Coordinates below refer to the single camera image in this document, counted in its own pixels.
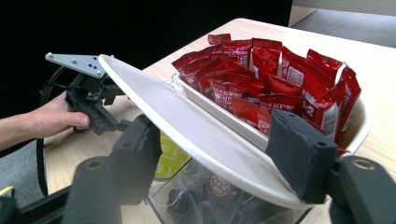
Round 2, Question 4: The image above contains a white inner tray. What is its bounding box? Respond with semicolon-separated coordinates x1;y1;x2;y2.
172;73;374;157

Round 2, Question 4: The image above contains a dark packet with red label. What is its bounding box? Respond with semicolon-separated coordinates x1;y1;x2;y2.
166;174;250;224

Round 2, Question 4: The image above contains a clear plastic storage box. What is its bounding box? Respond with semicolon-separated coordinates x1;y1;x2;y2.
146;78;313;224

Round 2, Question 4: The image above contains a black curtain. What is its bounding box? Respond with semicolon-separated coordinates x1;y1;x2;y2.
0;0;293;119

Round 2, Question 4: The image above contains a yellow-green packet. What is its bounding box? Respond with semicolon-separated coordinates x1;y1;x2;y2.
154;132;191;181

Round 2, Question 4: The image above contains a pile of red packets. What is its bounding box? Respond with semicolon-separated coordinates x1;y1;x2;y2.
171;33;362;147

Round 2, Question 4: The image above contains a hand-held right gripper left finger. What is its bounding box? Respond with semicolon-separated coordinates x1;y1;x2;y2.
62;114;163;224

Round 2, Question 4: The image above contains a white plate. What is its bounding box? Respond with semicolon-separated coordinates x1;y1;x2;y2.
97;54;312;210

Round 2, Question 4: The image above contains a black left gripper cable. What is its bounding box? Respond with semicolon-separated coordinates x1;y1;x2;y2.
35;65;68;198

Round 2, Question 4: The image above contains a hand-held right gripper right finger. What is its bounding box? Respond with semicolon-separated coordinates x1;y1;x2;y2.
265;109;396;224

